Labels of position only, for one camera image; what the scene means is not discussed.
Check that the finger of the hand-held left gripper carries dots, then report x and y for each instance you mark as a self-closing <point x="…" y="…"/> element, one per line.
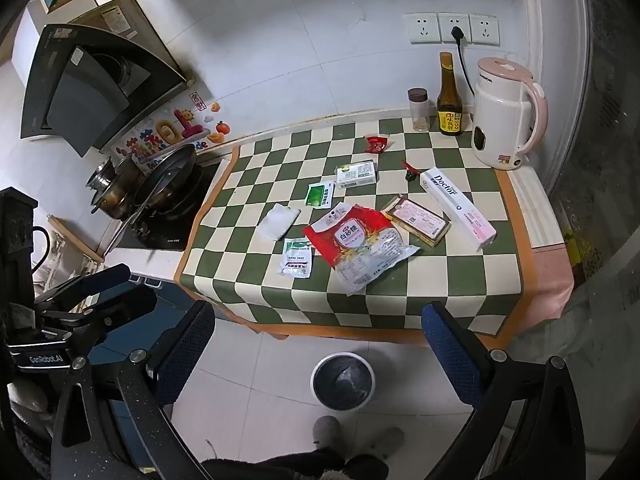
<point x="100" y="280"/>
<point x="125" y="305"/>

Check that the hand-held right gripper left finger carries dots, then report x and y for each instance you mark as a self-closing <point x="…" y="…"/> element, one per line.
<point x="187" y="350"/>

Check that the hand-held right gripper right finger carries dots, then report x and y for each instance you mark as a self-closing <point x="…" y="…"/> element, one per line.
<point x="445" y="350"/>

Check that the round white trash bin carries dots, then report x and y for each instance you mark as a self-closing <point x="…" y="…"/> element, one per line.
<point x="343" y="382"/>

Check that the red white plastic bag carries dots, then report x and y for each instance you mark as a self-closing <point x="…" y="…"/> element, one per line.
<point x="355" y="245"/>

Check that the long white pink box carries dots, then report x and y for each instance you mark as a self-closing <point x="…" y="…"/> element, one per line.
<point x="457" y="205"/>

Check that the small white green box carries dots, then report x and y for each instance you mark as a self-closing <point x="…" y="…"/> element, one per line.
<point x="356" y="175"/>

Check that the bright green sachet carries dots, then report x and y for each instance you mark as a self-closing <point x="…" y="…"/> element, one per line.
<point x="320" y="194"/>

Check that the red snack wrapper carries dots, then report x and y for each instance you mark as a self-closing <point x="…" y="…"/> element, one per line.
<point x="376" y="144"/>

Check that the wooden board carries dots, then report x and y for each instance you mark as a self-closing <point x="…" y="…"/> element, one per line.
<point x="75" y="240"/>

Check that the blue cabinet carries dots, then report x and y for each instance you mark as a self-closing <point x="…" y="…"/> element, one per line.
<point x="175" y="295"/>

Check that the green white checkered mat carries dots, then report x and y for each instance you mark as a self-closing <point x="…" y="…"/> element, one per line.
<point x="450" y="270"/>

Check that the steel pot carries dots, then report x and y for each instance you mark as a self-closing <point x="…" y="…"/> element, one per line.
<point x="122" y="197"/>

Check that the black cooktop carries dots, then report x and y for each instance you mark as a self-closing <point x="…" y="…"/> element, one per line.
<point x="172" y="232"/>

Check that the person's right grey slipper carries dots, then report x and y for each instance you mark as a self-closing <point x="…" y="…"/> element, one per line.
<point x="388" y="442"/>

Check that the person's grey slipper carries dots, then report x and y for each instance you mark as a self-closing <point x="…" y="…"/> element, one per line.
<point x="326" y="432"/>
<point x="388" y="442"/>

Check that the black frying pan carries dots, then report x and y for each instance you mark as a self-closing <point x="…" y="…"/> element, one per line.
<point x="170" y="170"/>

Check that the brown pink flat box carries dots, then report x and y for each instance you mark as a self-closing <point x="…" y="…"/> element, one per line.
<point x="417" y="220"/>

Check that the person's right leg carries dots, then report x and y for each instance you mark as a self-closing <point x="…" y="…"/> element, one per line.
<point x="367" y="467"/>

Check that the person's leg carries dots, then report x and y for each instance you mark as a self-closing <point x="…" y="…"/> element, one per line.
<point x="367" y="467"/>
<point x="285" y="466"/>

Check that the white green sachet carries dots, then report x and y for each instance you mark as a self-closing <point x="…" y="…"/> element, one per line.
<point x="296" y="257"/>

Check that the person's left grey slipper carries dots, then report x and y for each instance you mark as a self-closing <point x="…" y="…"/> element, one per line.
<point x="326" y="432"/>

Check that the person's left leg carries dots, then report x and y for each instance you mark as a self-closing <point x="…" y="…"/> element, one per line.
<point x="285" y="466"/>

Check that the white tissue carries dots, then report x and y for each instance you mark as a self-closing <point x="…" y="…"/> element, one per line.
<point x="278" y="221"/>

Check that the black range hood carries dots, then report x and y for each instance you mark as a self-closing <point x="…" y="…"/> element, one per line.
<point x="75" y="90"/>

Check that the red black clip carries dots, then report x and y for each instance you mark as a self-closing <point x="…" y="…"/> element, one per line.
<point x="412" y="172"/>

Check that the white pink electric kettle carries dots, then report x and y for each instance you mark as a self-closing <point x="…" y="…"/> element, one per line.
<point x="500" y="115"/>

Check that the clear spice jar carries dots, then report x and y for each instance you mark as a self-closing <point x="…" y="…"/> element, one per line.
<point x="419" y="110"/>

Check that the dark sauce bottle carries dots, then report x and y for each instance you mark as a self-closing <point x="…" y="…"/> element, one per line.
<point x="448" y="105"/>

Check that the glass door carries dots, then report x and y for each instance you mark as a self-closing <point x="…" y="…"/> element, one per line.
<point x="600" y="110"/>

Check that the colourful wall stickers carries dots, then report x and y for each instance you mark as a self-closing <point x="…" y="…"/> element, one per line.
<point x="165" y="132"/>

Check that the white wall socket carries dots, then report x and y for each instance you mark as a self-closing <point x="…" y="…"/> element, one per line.
<point x="484" y="28"/>
<point x="421" y="28"/>
<point x="447" y="19"/>

